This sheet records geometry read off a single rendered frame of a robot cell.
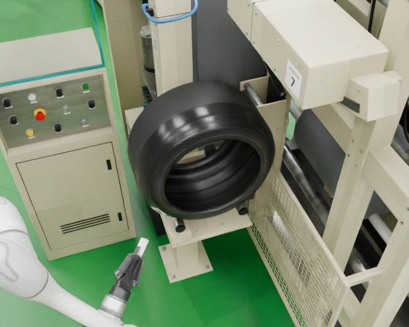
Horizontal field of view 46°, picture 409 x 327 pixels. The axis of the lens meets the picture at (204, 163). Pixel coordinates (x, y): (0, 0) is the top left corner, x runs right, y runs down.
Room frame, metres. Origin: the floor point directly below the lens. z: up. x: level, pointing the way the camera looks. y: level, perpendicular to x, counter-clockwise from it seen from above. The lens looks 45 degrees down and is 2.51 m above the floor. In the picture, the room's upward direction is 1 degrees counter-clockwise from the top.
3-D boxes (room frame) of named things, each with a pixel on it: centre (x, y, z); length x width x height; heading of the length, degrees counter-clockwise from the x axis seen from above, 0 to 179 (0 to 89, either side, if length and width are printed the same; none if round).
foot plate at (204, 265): (1.65, 0.12, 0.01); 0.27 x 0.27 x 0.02; 18
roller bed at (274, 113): (1.75, -0.27, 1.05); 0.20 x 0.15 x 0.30; 18
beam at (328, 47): (1.39, -0.30, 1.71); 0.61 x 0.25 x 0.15; 18
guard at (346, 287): (1.30, -0.36, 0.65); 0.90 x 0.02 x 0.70; 18
